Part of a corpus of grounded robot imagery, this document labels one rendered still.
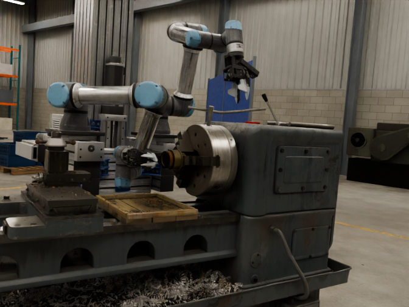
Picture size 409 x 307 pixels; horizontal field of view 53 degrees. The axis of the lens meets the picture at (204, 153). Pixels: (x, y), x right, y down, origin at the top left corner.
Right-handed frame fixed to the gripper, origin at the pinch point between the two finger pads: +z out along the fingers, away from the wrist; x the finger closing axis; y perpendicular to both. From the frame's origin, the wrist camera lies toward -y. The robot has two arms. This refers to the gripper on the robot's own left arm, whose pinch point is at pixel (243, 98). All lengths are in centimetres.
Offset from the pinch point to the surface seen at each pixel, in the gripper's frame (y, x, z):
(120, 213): 56, -8, 46
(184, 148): 23.1, -14.2, 20.4
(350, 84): -839, -553, -267
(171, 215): 38, -2, 48
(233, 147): 8.3, 0.9, 22.1
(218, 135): 14.1, -1.3, 16.6
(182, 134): 22.4, -16.8, 13.4
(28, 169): -32, -696, -54
